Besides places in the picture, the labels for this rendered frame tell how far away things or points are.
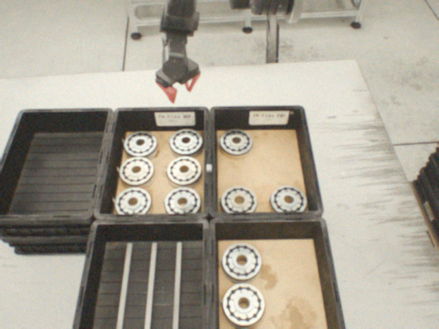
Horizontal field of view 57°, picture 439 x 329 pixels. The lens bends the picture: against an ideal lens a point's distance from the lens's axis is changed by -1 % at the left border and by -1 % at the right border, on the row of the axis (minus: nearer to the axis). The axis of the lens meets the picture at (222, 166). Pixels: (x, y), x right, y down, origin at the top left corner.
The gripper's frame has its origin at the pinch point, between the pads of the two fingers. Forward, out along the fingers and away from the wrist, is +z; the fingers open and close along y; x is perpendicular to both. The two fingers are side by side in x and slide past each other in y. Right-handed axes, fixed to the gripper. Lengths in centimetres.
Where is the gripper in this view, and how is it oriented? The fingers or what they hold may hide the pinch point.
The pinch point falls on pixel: (180, 94)
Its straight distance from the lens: 115.0
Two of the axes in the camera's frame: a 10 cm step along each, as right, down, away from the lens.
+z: 0.1, 6.0, 8.0
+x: -7.2, -5.5, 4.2
